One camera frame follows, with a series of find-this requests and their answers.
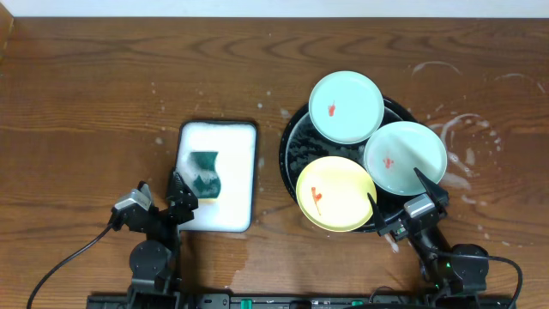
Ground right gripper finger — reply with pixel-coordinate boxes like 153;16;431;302
413;167;449;208
367;193;387;235

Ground green yellow sponge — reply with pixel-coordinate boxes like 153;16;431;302
189;151;221;199

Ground yellow plate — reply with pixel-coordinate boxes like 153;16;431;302
295;156;377;232

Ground mint green plate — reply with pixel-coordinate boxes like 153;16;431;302
364;121;448;196
308;70;384;144

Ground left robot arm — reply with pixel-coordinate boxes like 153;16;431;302
127;170;198;309

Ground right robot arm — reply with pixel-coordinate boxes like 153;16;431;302
367;167;489;306

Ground black rectangular soapy tray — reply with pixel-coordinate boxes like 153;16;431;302
175;120;257;233

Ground black round tray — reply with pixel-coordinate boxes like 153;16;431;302
279;96;418;233

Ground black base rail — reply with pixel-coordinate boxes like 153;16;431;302
85;291;516;309

